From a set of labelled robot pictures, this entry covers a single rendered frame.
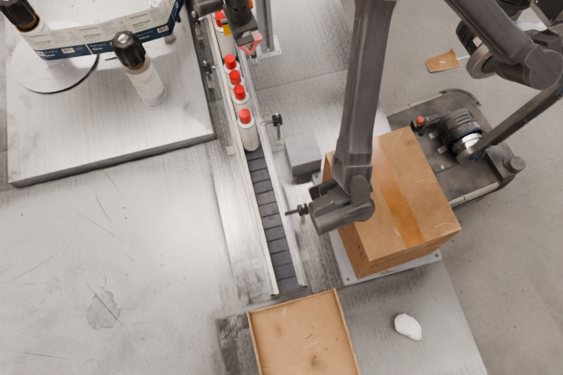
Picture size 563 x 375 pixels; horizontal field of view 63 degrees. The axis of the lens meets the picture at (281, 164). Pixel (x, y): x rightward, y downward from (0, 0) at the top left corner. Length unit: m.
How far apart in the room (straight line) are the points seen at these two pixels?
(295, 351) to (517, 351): 1.28
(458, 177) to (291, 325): 1.17
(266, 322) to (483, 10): 0.97
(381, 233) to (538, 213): 1.53
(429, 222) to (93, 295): 0.98
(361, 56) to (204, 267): 0.86
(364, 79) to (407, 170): 0.44
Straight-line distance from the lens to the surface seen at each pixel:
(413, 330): 1.40
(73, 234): 1.60
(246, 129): 1.34
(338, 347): 1.39
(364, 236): 1.14
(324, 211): 0.92
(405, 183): 1.20
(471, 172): 2.27
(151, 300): 1.46
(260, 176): 1.44
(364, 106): 0.85
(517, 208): 2.56
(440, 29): 2.96
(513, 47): 0.99
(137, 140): 1.58
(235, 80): 1.38
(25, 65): 1.89
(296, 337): 1.38
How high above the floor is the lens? 2.22
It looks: 67 degrees down
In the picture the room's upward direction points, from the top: 6 degrees counter-clockwise
